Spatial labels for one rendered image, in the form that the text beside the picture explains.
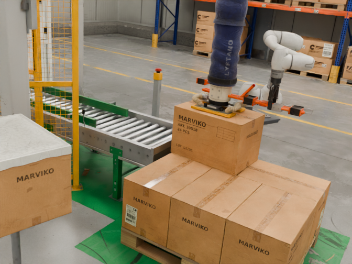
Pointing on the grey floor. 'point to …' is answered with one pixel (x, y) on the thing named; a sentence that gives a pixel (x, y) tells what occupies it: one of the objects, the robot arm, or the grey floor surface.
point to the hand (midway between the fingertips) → (271, 105)
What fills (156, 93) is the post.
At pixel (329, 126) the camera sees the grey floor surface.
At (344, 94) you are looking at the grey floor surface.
